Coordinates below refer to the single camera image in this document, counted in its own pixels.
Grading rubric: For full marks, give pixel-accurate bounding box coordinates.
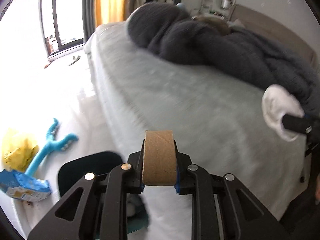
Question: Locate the blue plush toy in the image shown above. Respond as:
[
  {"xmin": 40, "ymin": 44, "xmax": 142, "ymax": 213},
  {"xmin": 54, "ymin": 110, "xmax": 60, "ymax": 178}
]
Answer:
[{"xmin": 25, "ymin": 117, "xmax": 79, "ymax": 176}]

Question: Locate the grey bed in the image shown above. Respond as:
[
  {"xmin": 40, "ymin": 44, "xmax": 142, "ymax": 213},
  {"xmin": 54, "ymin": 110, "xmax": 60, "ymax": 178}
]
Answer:
[{"xmin": 84, "ymin": 21, "xmax": 320, "ymax": 240}]

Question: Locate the black window frame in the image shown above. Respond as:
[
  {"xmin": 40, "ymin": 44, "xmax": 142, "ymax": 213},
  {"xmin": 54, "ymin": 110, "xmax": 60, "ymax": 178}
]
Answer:
[{"xmin": 39, "ymin": 0, "xmax": 86, "ymax": 58}]

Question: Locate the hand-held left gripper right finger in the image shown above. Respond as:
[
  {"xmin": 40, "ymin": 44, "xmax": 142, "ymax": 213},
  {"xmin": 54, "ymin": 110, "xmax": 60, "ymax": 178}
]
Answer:
[{"xmin": 173, "ymin": 139, "xmax": 292, "ymax": 240}]

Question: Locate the yellow curtain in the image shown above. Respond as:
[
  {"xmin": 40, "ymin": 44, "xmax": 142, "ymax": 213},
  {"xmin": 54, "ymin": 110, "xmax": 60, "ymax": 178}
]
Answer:
[{"xmin": 94, "ymin": 0, "xmax": 127, "ymax": 26}]

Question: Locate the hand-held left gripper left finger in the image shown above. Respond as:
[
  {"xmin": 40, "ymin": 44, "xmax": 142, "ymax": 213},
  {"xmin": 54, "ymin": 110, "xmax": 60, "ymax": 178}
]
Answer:
[{"xmin": 27, "ymin": 139, "xmax": 146, "ymax": 240}]

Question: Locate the brown cardboard tape core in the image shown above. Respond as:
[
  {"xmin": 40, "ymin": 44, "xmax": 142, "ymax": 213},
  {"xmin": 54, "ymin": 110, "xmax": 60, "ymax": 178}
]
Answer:
[{"xmin": 142, "ymin": 130, "xmax": 177, "ymax": 187}]

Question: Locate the yellow plastic bag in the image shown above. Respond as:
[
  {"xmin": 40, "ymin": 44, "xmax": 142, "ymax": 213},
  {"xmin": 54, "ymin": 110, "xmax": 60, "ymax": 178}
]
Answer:
[{"xmin": 1, "ymin": 128, "xmax": 40, "ymax": 173}]

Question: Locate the grey curtain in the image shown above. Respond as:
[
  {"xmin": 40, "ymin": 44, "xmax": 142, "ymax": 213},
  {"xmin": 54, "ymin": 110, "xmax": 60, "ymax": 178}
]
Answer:
[{"xmin": 82, "ymin": 0, "xmax": 97, "ymax": 41}]

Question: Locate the blue printed packet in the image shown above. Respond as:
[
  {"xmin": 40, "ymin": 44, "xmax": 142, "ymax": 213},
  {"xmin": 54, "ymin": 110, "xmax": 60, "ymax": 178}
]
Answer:
[{"xmin": 0, "ymin": 169, "xmax": 52, "ymax": 203}]

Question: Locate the grey fleece blanket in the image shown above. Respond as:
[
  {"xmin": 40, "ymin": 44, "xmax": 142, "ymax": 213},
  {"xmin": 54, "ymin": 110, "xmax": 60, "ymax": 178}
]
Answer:
[{"xmin": 126, "ymin": 2, "xmax": 320, "ymax": 120}]

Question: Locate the beige headboard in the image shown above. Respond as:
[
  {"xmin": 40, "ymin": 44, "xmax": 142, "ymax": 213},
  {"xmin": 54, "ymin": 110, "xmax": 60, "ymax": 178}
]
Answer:
[{"xmin": 232, "ymin": 4, "xmax": 317, "ymax": 66}]

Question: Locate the brown pillow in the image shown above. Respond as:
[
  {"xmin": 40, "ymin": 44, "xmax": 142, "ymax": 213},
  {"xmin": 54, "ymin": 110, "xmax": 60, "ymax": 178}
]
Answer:
[{"xmin": 194, "ymin": 16, "xmax": 231, "ymax": 35}]

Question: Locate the white plastic bag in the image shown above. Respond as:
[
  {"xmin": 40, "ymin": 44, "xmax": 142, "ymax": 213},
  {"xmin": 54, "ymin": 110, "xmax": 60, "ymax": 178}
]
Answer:
[{"xmin": 262, "ymin": 84, "xmax": 305, "ymax": 142}]

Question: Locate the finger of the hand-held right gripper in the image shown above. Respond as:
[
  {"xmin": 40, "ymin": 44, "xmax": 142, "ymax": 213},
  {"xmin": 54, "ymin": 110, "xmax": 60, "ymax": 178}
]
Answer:
[{"xmin": 282, "ymin": 114, "xmax": 315, "ymax": 133}]

